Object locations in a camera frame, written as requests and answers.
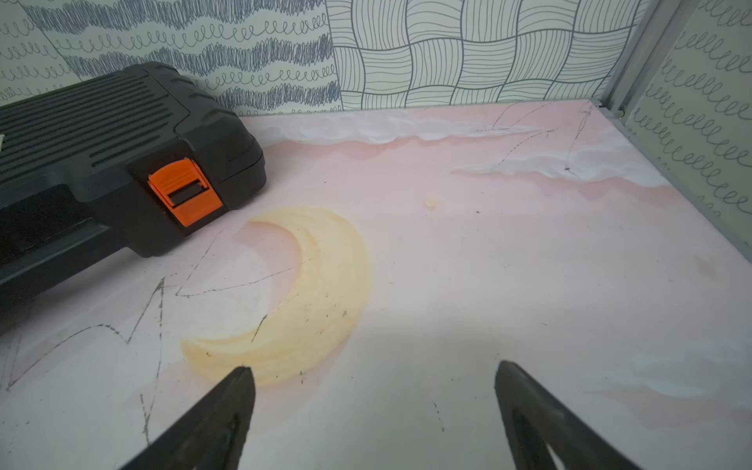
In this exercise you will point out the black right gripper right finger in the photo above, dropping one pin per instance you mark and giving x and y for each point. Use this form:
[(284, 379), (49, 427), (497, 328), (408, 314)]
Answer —
[(539, 428)]

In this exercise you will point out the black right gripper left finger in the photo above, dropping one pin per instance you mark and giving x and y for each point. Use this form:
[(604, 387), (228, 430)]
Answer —
[(212, 434)]

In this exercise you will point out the black plastic tool case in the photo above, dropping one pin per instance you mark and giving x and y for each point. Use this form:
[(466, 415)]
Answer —
[(138, 159)]

